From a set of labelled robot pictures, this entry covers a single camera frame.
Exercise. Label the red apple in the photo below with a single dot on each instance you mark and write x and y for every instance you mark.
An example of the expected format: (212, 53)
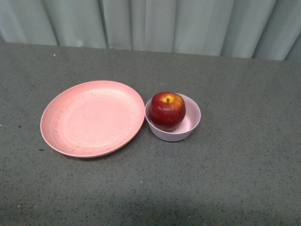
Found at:
(167, 111)

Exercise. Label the light pink bowl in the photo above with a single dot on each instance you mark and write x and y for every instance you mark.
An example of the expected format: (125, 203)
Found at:
(189, 123)

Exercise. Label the white pleated curtain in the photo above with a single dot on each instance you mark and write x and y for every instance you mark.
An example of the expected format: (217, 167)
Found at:
(262, 29)

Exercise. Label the pink round plate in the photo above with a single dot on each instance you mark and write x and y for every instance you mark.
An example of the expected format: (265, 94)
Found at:
(92, 119)

